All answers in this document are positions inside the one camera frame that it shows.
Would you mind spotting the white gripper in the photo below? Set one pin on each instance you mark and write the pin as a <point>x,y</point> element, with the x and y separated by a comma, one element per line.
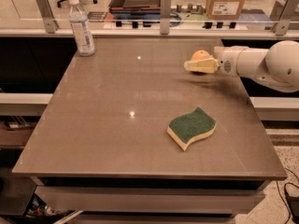
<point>226,61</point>

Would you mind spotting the orange fruit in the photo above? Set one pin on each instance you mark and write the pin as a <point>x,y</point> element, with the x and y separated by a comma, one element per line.
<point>199,54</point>

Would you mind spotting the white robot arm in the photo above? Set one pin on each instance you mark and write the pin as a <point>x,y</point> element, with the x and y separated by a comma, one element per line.
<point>276,68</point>

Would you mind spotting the clear plastic water bottle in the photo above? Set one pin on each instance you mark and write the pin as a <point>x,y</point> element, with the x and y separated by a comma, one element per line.
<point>79,22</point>

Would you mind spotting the cardboard box with label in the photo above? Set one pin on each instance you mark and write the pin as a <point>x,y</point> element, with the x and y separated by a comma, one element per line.
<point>224,9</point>

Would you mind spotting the green and yellow sponge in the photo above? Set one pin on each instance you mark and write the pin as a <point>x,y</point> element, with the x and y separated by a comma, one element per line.
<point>191,127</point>

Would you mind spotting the black power adapter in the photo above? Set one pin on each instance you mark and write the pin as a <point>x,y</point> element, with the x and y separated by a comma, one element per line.
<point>293,203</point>

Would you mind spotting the grey table drawer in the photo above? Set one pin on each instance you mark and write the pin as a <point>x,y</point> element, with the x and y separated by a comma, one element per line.
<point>177,201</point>

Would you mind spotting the middle metal glass bracket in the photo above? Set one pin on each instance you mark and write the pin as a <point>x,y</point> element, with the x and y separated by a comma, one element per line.
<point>165,10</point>

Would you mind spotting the metal glass bracket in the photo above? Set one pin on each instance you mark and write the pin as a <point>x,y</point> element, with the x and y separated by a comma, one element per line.
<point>282,25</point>
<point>50,24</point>
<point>165,10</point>

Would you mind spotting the right metal glass bracket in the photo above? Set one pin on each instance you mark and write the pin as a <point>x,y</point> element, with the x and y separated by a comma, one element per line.
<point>282,25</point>

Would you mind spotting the left metal glass bracket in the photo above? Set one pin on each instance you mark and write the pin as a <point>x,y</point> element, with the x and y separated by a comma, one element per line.
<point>50,24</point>

